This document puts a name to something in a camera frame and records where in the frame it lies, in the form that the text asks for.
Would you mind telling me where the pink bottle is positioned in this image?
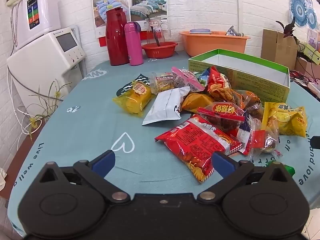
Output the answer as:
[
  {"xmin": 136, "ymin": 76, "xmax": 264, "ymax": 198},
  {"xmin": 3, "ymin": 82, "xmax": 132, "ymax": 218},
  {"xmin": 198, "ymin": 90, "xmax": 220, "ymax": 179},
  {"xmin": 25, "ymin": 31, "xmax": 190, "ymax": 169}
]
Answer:
[{"xmin": 124, "ymin": 22, "xmax": 144, "ymax": 66}]

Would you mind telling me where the red white blue snack packet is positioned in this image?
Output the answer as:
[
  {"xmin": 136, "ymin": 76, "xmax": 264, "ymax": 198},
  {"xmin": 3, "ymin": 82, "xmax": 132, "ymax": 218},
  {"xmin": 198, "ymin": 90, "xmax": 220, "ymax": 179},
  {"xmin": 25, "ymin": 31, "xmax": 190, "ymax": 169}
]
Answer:
[{"xmin": 229, "ymin": 120, "xmax": 253, "ymax": 155}]

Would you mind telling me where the white foil snack packet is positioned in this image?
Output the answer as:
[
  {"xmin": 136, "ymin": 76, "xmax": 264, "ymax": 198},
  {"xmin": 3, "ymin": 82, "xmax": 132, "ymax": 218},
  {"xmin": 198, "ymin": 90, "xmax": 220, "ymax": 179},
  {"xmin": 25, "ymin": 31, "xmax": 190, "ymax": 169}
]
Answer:
[{"xmin": 142, "ymin": 86, "xmax": 191, "ymax": 126}]

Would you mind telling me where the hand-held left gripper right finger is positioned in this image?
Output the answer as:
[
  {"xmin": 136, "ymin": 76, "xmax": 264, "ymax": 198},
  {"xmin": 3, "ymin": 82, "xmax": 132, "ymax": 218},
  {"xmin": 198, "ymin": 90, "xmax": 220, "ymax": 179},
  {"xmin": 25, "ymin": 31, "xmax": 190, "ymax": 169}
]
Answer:
[{"xmin": 197, "ymin": 151, "xmax": 295, "ymax": 203}]

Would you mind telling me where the metal utensil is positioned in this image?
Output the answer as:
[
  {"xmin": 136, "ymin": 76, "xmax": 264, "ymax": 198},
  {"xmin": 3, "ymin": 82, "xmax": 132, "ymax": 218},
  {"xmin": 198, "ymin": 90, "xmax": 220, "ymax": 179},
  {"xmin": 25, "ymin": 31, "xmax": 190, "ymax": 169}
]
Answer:
[{"xmin": 226, "ymin": 26, "xmax": 244, "ymax": 37}]

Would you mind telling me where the dark red plant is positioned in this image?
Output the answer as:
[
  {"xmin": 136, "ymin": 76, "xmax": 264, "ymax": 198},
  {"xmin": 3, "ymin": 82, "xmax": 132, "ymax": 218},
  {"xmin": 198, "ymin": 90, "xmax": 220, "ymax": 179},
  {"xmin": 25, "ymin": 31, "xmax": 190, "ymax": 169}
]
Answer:
[{"xmin": 276, "ymin": 17, "xmax": 299, "ymax": 44}]

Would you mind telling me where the wall poster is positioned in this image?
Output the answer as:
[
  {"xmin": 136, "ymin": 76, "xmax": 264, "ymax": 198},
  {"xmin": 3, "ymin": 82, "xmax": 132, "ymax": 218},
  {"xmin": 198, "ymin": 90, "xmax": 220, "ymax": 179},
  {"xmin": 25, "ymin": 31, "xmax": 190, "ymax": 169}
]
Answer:
[{"xmin": 91, "ymin": 0, "xmax": 168, "ymax": 47}]

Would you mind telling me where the brown cardboard box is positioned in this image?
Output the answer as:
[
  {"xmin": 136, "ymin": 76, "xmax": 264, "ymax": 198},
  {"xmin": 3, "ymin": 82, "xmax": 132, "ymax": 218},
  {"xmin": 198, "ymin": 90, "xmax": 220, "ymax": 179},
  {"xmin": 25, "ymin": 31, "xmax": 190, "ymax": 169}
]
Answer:
[{"xmin": 261, "ymin": 29, "xmax": 299, "ymax": 69}]

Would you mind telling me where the clear packet of yellow pastries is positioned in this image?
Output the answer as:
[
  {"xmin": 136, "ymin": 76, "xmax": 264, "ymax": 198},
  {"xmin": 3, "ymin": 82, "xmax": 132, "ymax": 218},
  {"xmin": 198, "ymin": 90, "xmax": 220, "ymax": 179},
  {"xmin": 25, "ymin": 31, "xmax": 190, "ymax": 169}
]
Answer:
[{"xmin": 149, "ymin": 72, "xmax": 175, "ymax": 95}]

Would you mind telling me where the yellow cake packet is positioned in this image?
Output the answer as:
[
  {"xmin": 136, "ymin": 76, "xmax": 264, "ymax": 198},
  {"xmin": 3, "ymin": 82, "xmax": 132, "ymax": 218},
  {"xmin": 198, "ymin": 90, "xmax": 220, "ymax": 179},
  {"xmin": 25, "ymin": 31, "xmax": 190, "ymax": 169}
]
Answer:
[{"xmin": 112, "ymin": 80, "xmax": 153, "ymax": 117}]

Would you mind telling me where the thin green plant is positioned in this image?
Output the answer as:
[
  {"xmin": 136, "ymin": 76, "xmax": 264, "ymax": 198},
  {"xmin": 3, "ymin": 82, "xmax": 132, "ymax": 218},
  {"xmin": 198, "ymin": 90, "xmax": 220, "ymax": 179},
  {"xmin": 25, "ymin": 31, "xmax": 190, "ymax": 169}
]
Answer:
[{"xmin": 15, "ymin": 79, "xmax": 73, "ymax": 140}]

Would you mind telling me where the white wall conduit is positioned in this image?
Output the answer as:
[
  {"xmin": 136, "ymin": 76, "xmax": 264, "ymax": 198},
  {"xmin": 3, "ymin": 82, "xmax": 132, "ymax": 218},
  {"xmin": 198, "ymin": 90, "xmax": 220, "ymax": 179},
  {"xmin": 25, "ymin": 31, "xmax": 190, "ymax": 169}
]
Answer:
[{"xmin": 235, "ymin": 0, "xmax": 242, "ymax": 33}]

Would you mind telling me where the glass pitcher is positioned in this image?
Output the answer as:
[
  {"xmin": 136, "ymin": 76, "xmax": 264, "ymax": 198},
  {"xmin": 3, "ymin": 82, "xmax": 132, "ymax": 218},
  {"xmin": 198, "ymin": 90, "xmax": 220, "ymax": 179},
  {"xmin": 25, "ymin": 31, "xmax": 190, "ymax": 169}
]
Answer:
[{"xmin": 145, "ymin": 17, "xmax": 172, "ymax": 47}]

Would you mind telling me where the red plastic basin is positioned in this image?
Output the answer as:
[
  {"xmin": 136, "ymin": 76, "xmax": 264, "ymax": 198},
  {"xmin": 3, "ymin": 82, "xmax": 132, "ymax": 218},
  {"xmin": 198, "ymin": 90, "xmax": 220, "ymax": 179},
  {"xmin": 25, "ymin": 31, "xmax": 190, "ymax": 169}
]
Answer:
[{"xmin": 142, "ymin": 41, "xmax": 178, "ymax": 59}]

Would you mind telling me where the clear red-label snack packet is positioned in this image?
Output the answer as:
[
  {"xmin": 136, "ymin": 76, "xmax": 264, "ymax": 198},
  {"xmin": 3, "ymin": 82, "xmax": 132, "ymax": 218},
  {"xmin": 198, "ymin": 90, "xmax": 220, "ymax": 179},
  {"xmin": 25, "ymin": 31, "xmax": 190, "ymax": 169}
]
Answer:
[{"xmin": 197, "ymin": 102, "xmax": 245, "ymax": 131}]

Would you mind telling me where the white wall water purifier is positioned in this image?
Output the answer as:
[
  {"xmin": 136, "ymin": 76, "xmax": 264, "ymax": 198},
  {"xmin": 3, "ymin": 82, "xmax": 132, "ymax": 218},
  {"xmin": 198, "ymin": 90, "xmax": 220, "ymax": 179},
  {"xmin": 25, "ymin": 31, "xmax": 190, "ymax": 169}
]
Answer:
[{"xmin": 11, "ymin": 0, "xmax": 61, "ymax": 49}]

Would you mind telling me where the green cardboard box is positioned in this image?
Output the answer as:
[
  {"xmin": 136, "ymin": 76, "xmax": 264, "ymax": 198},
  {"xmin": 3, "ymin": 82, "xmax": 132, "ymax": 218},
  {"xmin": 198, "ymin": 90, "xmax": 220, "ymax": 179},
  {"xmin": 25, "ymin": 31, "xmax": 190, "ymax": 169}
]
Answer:
[{"xmin": 188, "ymin": 49, "xmax": 290, "ymax": 102}]

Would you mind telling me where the small green box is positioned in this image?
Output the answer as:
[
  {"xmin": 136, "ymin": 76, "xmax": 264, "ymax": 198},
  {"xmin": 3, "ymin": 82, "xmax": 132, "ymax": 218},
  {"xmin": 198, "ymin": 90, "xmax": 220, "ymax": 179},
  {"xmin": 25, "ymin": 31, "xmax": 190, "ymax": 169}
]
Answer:
[{"xmin": 301, "ymin": 42, "xmax": 320, "ymax": 64}]

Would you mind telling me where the yellow snack packet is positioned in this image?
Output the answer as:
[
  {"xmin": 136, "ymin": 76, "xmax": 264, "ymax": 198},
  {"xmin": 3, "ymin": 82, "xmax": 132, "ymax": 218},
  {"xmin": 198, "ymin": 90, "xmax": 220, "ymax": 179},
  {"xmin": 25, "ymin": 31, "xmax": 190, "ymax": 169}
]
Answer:
[{"xmin": 261, "ymin": 102, "xmax": 308, "ymax": 138}]

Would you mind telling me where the orange clear snack packet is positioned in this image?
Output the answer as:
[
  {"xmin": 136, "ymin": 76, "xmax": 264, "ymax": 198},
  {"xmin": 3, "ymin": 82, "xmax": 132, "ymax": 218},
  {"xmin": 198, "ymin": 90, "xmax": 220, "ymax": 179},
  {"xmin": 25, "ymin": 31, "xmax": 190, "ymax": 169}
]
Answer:
[{"xmin": 232, "ymin": 89, "xmax": 263, "ymax": 120}]

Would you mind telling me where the red chips bag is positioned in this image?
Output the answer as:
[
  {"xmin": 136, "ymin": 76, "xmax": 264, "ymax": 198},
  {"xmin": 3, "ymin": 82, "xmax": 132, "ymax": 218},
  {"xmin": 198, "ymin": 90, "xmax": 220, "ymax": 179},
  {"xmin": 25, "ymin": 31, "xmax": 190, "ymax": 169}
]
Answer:
[{"xmin": 207, "ymin": 66, "xmax": 240, "ymax": 101}]

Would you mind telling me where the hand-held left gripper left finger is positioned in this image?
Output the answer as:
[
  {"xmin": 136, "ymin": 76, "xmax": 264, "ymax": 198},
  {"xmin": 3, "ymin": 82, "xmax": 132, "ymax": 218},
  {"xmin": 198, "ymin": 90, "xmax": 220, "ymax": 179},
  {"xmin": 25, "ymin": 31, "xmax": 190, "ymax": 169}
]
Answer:
[{"xmin": 37, "ymin": 150, "xmax": 131, "ymax": 204}]

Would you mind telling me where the bright green snack packet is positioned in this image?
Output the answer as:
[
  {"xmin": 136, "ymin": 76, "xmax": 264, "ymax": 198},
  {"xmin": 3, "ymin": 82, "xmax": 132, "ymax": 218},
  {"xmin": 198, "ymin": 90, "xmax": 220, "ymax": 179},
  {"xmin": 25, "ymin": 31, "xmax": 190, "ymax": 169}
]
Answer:
[{"xmin": 265, "ymin": 161, "xmax": 296, "ymax": 176}]

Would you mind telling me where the blue paper fan decoration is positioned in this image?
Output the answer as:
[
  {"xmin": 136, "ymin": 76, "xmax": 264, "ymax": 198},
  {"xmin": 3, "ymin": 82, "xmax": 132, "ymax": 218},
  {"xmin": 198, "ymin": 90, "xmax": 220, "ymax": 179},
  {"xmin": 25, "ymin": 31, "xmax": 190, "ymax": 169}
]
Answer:
[{"xmin": 289, "ymin": 0, "xmax": 319, "ymax": 29}]

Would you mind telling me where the clear packet with chocolate ball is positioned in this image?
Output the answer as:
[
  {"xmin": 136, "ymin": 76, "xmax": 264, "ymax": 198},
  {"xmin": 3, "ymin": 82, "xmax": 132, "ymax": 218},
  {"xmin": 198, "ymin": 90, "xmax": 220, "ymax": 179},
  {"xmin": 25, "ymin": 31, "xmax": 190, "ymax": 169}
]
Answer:
[{"xmin": 249, "ymin": 116, "xmax": 283, "ymax": 160}]

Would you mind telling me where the teal printed tablecloth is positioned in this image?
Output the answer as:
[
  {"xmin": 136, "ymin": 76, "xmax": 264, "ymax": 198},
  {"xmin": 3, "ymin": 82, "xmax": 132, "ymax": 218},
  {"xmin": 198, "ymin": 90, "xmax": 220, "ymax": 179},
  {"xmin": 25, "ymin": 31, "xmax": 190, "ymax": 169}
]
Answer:
[{"xmin": 7, "ymin": 52, "xmax": 320, "ymax": 240}]

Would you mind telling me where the large red snack bag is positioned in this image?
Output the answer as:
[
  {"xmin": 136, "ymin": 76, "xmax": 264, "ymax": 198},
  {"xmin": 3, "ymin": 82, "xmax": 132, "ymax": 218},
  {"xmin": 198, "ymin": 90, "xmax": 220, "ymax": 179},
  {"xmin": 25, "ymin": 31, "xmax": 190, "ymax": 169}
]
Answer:
[{"xmin": 154, "ymin": 114, "xmax": 242, "ymax": 184}]

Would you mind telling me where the red thermos jug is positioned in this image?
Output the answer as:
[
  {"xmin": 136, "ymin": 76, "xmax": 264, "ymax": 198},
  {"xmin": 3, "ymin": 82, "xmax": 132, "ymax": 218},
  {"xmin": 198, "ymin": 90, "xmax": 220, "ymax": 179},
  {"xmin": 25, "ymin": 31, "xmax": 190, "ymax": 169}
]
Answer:
[{"xmin": 105, "ymin": 7, "xmax": 130, "ymax": 66}]

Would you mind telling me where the orange plastic basin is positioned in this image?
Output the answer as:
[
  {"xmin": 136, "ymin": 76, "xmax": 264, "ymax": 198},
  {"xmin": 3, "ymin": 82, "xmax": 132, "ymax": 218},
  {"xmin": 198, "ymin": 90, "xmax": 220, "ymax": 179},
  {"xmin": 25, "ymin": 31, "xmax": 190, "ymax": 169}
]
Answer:
[{"xmin": 179, "ymin": 30, "xmax": 250, "ymax": 58}]

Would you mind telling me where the white machine with screen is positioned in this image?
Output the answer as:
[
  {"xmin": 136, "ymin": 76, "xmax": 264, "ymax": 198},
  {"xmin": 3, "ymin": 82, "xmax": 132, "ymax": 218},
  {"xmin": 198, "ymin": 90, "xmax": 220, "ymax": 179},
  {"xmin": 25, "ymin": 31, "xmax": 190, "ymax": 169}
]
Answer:
[{"xmin": 7, "ymin": 26, "xmax": 87, "ymax": 120}]

